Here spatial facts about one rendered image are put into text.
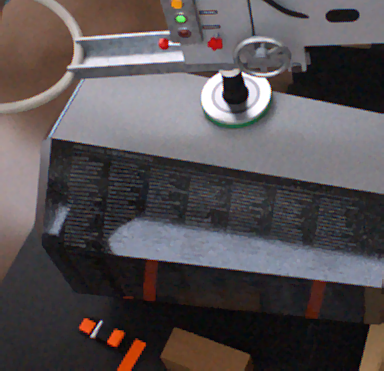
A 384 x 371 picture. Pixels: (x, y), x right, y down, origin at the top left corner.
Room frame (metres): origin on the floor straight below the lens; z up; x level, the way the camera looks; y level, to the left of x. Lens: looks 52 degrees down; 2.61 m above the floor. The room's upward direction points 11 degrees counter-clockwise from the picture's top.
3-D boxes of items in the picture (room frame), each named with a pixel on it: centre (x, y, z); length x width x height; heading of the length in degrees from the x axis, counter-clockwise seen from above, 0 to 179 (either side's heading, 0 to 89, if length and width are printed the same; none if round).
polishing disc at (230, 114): (1.45, 0.00, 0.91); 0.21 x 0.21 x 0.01
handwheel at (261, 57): (1.31, -0.09, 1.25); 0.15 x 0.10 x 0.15; 77
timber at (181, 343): (0.98, 0.28, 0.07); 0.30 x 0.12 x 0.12; 58
